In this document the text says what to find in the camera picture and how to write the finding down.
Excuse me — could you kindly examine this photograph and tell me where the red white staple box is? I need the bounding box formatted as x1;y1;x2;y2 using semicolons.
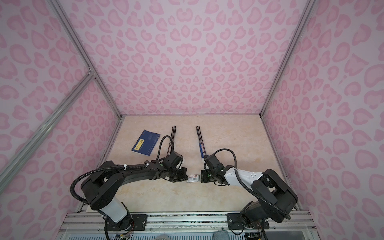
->
187;175;201;183

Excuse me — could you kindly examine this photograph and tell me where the blue long stapler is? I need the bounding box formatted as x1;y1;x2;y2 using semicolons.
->
196;126;207;160

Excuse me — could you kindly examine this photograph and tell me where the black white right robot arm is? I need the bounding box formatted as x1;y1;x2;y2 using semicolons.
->
201;155;298;229

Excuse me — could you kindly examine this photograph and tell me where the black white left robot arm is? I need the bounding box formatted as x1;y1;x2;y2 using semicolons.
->
70;152;188;234

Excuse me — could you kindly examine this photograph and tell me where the dark blue booklet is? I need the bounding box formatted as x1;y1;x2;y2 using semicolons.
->
132;130;160;156

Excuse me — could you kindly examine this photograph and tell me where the grey cloth pad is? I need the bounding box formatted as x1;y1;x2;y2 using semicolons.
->
213;230;230;240

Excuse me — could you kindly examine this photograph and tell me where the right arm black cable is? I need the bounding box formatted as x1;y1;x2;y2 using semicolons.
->
203;148;292;220

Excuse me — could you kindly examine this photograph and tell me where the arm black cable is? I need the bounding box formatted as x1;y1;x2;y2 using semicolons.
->
69;135;175;205
203;148;292;220

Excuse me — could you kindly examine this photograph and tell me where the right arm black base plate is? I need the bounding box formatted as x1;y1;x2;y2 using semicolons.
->
226;213;266;230

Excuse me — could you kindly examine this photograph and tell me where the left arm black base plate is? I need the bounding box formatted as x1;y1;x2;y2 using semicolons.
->
104;214;148;232

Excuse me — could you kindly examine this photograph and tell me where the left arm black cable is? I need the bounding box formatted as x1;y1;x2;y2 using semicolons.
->
69;135;175;205

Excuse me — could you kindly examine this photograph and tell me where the aluminium front rail frame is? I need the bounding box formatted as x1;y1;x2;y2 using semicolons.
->
57;211;320;240

